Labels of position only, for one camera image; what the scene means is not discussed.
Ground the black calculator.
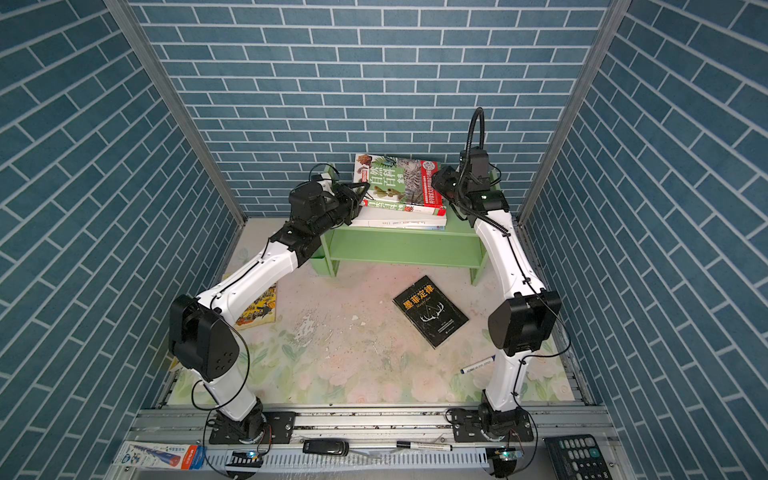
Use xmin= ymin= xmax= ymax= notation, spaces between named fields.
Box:
xmin=544 ymin=434 xmax=612 ymax=480

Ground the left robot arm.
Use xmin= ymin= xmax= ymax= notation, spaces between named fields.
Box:
xmin=169 ymin=174 xmax=370 ymax=422

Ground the black book yellow title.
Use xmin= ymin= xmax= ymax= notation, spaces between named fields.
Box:
xmin=393 ymin=276 xmax=469 ymax=349

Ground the black remote device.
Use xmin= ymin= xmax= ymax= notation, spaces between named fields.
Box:
xmin=302 ymin=438 xmax=349 ymax=457

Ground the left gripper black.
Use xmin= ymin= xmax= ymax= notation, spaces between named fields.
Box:
xmin=309 ymin=181 xmax=370 ymax=239

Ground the red blue pen package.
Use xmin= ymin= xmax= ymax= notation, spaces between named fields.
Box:
xmin=113 ymin=441 xmax=206 ymax=471

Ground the black marker on rail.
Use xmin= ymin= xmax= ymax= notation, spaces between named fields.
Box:
xmin=396 ymin=440 xmax=453 ymax=452

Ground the small green pen cup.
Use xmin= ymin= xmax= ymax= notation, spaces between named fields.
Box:
xmin=309 ymin=256 xmax=335 ymax=277

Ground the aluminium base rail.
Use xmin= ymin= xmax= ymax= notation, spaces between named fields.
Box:
xmin=108 ymin=402 xmax=633 ymax=479

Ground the blue white marker pen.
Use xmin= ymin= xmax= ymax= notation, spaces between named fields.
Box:
xmin=460 ymin=355 xmax=495 ymax=374

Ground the green nature encyclopedia book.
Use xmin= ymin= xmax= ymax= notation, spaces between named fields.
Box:
xmin=353 ymin=153 xmax=446 ymax=216

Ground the yellow cartoon history book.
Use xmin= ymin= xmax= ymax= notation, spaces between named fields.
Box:
xmin=235 ymin=284 xmax=277 ymax=330

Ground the white La Dame book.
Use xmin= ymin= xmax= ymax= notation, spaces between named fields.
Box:
xmin=351 ymin=206 xmax=447 ymax=230

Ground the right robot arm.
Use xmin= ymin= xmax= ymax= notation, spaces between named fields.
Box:
xmin=432 ymin=147 xmax=562 ymax=415

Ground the green wooden shelf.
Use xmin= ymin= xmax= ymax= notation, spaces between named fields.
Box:
xmin=312 ymin=211 xmax=489 ymax=285

